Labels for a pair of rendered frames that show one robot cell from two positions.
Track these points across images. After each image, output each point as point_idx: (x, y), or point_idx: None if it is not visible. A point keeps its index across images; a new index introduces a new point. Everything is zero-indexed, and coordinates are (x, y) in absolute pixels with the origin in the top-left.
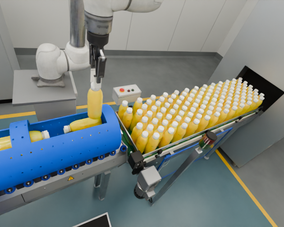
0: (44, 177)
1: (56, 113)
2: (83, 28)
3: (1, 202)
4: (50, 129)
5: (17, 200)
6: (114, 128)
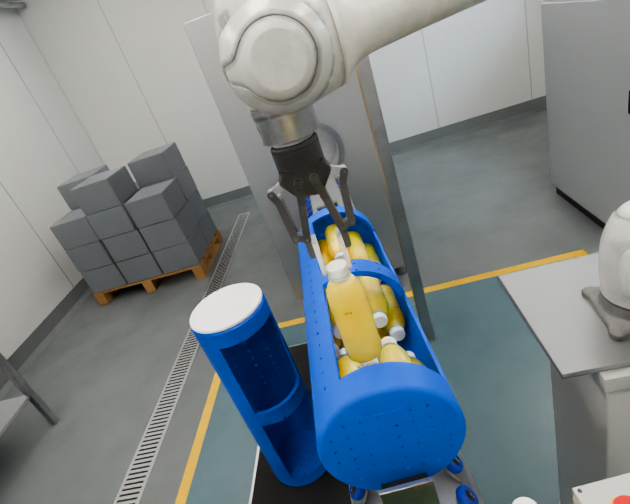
0: None
1: (573, 387)
2: None
3: None
4: (415, 335)
5: None
6: (327, 405)
